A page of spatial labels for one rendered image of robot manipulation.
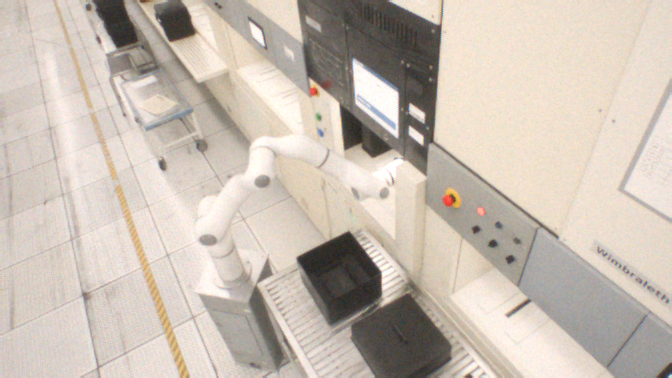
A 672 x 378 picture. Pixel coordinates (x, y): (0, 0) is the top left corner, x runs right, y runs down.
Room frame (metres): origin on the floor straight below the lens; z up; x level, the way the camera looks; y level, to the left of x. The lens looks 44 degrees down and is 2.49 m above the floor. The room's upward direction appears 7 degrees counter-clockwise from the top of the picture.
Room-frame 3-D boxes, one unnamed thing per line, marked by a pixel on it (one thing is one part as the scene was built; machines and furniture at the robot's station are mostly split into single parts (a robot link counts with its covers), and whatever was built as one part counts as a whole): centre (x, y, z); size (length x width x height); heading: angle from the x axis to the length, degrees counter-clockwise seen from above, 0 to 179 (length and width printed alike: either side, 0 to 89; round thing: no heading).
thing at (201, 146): (3.57, 1.53, 0.24); 0.97 x 0.52 x 0.48; 29
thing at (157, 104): (3.40, 1.47, 0.47); 0.31 x 0.23 x 0.02; 48
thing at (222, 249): (1.34, 0.56, 1.07); 0.19 x 0.12 x 0.24; 2
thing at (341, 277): (1.15, 0.04, 0.85); 0.28 x 0.28 x 0.17; 25
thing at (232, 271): (1.31, 0.56, 0.85); 0.19 x 0.19 x 0.18
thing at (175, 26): (4.01, 1.29, 0.93); 0.30 x 0.28 x 0.26; 24
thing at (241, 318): (1.31, 0.56, 0.38); 0.28 x 0.28 x 0.76; 72
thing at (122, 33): (4.80, 2.14, 0.59); 0.30 x 0.28 x 0.26; 26
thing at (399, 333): (0.83, -0.16, 0.83); 0.29 x 0.29 x 0.13; 25
